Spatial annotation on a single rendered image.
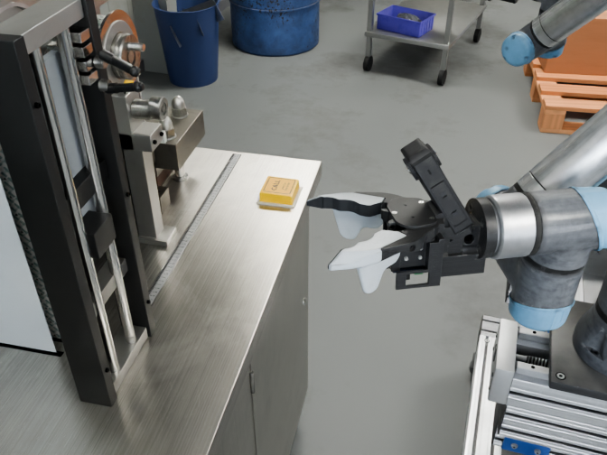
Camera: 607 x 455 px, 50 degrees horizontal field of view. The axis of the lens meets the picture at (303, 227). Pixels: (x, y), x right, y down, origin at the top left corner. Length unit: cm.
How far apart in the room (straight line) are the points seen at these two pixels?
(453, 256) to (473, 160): 264
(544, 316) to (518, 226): 16
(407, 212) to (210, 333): 46
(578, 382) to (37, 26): 96
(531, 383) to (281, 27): 353
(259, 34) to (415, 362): 280
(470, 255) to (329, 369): 149
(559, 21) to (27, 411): 125
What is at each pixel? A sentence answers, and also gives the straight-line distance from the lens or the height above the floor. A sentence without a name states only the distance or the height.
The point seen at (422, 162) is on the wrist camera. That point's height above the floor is 131.
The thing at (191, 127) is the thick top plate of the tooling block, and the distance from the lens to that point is 140.
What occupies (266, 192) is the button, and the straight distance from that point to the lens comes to 135.
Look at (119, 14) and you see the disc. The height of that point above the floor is 131.
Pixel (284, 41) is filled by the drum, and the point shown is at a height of 11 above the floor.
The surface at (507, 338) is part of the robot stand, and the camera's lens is 130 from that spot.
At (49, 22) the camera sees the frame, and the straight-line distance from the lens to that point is 76.
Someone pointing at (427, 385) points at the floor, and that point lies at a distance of 221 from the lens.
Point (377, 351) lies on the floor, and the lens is 229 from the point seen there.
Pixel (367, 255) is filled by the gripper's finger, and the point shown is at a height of 125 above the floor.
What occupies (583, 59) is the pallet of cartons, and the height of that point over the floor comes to 25.
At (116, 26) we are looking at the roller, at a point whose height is 130.
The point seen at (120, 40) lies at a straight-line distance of 114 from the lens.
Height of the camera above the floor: 166
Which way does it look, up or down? 36 degrees down
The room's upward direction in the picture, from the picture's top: straight up
